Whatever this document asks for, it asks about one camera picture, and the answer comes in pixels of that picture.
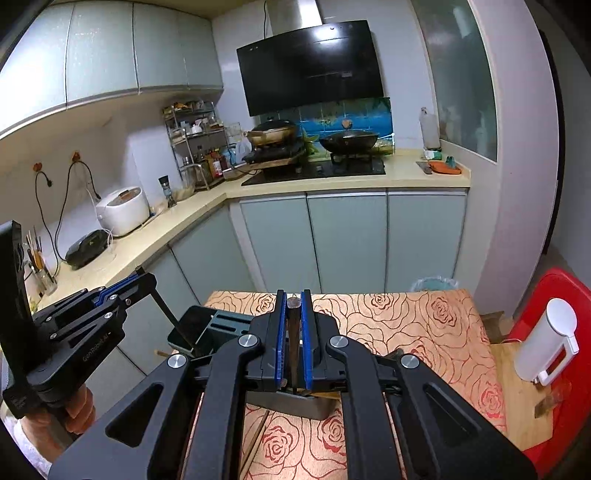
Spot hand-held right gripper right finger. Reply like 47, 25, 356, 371
300, 290, 539, 480

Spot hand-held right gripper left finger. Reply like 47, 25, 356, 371
48, 290, 289, 480

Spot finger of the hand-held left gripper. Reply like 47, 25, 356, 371
32, 272, 157, 326
46, 282, 158, 342

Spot black chopstick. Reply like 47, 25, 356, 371
135, 267, 197, 358

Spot black utensil holder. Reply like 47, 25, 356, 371
167, 305, 342, 421

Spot brown wooden chopstick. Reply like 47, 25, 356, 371
285, 298, 302, 395

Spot person's left forearm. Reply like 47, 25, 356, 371
9, 418, 54, 478

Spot glass jar of utensils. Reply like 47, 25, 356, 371
21, 228, 58, 296

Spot person's left hand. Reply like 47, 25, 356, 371
28, 387, 99, 445

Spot black countertop appliance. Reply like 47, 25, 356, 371
65, 229, 116, 271

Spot light bamboo chopstick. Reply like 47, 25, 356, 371
238, 408, 271, 480

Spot white rice cooker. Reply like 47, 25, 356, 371
95, 186, 151, 237

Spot rose printed tablecloth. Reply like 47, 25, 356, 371
182, 290, 509, 480

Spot black pepper grinder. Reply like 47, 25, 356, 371
158, 175, 177, 208

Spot wooden board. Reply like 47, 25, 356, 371
488, 342, 557, 453

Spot trash bin with bag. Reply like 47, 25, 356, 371
410, 276, 459, 294

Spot metal spice rack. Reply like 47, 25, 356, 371
163, 100, 229, 190

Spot grey lower cabinets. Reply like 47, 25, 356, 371
83, 189, 469, 402

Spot grey cabinets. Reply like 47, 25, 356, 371
0, 0, 227, 139
83, 189, 469, 402

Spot white electric kettle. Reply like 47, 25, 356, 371
513, 298, 580, 386

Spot red plastic chair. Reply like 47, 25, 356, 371
505, 268, 591, 476

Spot golden wok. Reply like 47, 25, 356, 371
245, 119, 298, 147

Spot black gas hob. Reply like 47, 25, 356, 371
241, 159, 387, 186

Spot grey upper cabinets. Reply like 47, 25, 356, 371
0, 0, 227, 139

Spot beige kitchen counter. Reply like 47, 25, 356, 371
28, 148, 472, 315

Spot orange tray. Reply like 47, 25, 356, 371
427, 159, 462, 176

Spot blue sea picture tiles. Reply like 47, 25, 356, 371
272, 97, 394, 155

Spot black wok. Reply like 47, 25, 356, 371
320, 129, 380, 154

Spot white plastic bottle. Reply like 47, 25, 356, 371
419, 107, 441, 151

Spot black range hood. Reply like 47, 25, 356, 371
236, 0, 386, 117

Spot frosted glass window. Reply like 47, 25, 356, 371
411, 0, 499, 162

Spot black power cable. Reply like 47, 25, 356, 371
55, 157, 100, 259
34, 166, 52, 243

